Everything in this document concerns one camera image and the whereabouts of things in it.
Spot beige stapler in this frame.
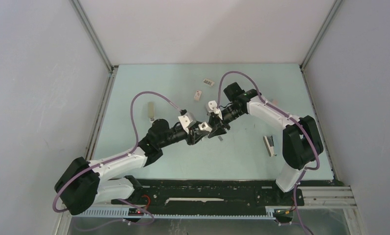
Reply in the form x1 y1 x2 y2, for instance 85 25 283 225
147 101 155 123

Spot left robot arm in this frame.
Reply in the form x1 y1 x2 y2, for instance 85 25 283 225
54 115 212 215

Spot grey white stapler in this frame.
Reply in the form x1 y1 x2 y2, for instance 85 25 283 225
263 136 276 157

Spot small white staple box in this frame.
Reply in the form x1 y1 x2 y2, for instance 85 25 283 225
194 90 202 101

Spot white staple box barcode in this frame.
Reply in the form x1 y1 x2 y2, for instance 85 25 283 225
203 78 215 87

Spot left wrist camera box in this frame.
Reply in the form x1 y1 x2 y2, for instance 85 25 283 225
178 110 196 133

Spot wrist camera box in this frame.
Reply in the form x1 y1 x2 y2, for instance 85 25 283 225
206 100 223 120
178 110 196 133

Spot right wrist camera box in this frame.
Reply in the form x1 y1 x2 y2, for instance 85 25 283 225
206 100 223 120

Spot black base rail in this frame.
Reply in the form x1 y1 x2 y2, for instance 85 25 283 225
127 179 304 215

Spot white cable duct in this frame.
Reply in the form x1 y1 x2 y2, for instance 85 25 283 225
73 207 275 220

